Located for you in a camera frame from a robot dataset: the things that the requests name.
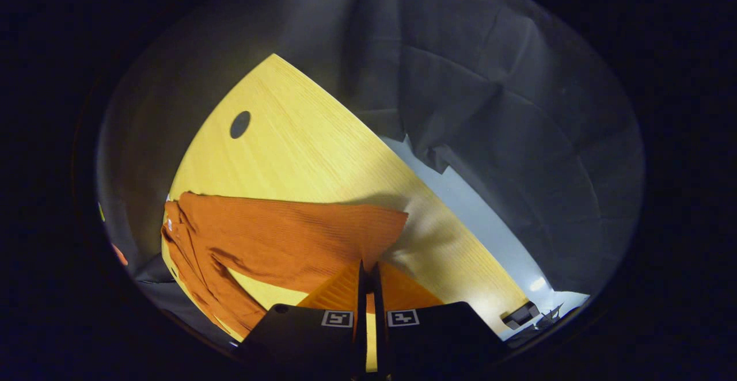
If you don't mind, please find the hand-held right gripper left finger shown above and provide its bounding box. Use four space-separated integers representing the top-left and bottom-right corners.
237 259 368 381

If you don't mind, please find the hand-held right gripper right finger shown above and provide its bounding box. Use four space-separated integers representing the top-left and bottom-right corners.
371 261 510 381

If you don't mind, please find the black table cable grommet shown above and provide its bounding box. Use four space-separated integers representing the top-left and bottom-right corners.
230 111 252 139

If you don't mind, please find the black table bracket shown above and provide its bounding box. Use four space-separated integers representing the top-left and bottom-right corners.
501 302 541 330

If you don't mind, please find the orange button shirt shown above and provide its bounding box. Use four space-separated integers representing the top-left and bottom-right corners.
160 191 409 340

